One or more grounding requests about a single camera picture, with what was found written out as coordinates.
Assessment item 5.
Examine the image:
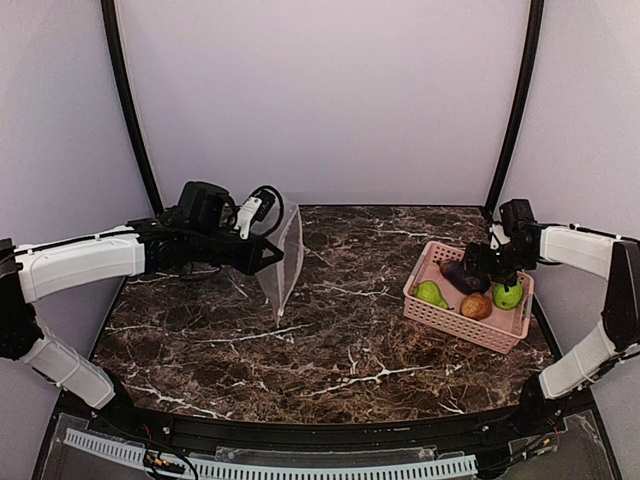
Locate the black front table rail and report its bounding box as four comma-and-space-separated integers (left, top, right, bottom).
59, 394, 608, 462

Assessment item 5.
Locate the black frame post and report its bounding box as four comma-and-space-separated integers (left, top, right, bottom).
483, 0, 545, 218
100, 0, 164, 214

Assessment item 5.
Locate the right black frame post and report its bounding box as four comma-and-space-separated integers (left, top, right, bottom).
483, 0, 545, 218

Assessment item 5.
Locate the purple toy eggplant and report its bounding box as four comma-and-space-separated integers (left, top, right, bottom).
438, 259, 491, 295

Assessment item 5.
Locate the pink plastic basket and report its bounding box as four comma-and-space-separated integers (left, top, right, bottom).
403, 241, 534, 354

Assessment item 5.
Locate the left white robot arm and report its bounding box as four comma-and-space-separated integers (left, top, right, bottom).
1, 181, 285, 410

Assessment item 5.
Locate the brown toy potato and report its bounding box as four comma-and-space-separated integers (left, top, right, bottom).
460, 292, 493, 321

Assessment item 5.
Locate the white slotted cable duct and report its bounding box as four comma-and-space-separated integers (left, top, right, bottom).
63, 428, 479, 480

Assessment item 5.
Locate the left black frame post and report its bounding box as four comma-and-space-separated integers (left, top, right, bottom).
100, 0, 164, 214

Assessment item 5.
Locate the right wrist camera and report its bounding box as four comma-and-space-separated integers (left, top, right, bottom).
488, 221, 510, 250

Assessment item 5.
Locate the green toy guava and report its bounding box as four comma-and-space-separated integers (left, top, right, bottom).
493, 283, 524, 310

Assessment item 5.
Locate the clear dotted zip bag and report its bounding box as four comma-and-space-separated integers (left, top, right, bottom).
256, 197, 304, 326

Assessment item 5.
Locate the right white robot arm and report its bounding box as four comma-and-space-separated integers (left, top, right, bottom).
463, 199, 639, 433

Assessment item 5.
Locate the green toy pear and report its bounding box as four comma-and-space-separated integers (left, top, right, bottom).
412, 280, 449, 310

